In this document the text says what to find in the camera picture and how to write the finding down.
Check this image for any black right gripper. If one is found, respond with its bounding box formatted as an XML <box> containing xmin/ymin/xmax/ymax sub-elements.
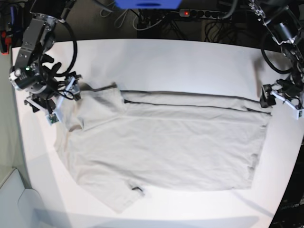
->
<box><xmin>29</xmin><ymin>76</ymin><xmax>82</xmax><ymax>113</ymax></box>

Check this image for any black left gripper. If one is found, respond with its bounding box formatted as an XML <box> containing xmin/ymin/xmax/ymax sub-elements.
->
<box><xmin>259</xmin><ymin>79</ymin><xmax>304</xmax><ymax>108</ymax></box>

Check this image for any beige t-shirt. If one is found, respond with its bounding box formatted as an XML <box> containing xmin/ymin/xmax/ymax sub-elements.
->
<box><xmin>55</xmin><ymin>86</ymin><xmax>272</xmax><ymax>212</ymax></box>

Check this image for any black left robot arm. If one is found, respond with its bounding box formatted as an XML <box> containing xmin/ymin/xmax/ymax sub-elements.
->
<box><xmin>248</xmin><ymin>0</ymin><xmax>304</xmax><ymax>110</ymax></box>

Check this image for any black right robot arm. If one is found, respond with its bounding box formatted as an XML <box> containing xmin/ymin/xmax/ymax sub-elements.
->
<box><xmin>9</xmin><ymin>0</ymin><xmax>81</xmax><ymax>114</ymax></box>

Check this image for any red black clamp tool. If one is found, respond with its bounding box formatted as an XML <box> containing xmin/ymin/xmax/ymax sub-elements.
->
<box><xmin>0</xmin><ymin>30</ymin><xmax>12</xmax><ymax>55</ymax></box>

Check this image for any black power strip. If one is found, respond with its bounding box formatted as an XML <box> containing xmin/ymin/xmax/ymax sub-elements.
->
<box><xmin>179</xmin><ymin>9</ymin><xmax>225</xmax><ymax>20</ymax></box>

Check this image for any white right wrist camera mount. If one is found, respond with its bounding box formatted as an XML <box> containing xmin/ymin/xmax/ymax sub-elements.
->
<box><xmin>24</xmin><ymin>72</ymin><xmax>82</xmax><ymax>125</ymax></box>

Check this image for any blue base camera housing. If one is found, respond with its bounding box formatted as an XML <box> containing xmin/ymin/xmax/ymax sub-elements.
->
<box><xmin>115</xmin><ymin>0</ymin><xmax>181</xmax><ymax>9</ymax></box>

